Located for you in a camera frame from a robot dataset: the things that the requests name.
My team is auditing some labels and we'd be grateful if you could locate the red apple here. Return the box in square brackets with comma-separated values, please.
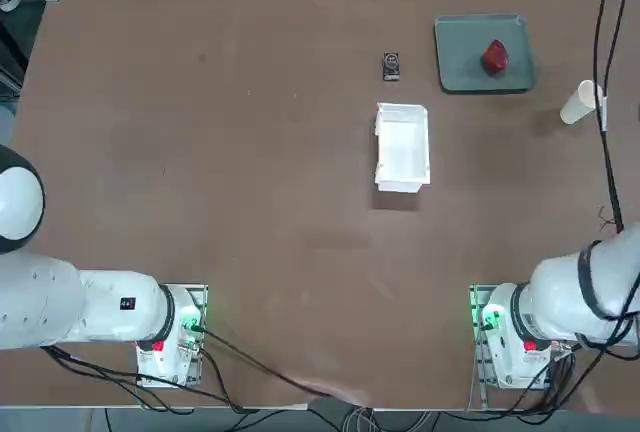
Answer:
[481, 39, 511, 76]

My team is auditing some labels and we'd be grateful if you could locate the white plastic box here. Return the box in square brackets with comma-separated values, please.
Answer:
[373, 101, 432, 195]

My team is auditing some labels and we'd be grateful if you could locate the gray tray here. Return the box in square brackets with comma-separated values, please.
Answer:
[433, 13, 538, 95]

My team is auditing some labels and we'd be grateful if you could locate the small black printed packet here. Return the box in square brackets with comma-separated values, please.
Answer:
[382, 51, 403, 83]

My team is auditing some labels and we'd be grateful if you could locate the cream paper cup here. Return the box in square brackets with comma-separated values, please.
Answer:
[559, 79, 605, 126]

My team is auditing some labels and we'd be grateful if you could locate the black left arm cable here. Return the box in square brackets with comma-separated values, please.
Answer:
[192, 324, 371, 411]

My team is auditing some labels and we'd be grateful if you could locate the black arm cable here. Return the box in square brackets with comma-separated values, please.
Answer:
[192, 324, 371, 411]
[591, 0, 634, 233]

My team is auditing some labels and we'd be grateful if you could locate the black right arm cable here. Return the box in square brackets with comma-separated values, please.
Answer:
[591, 0, 634, 233]

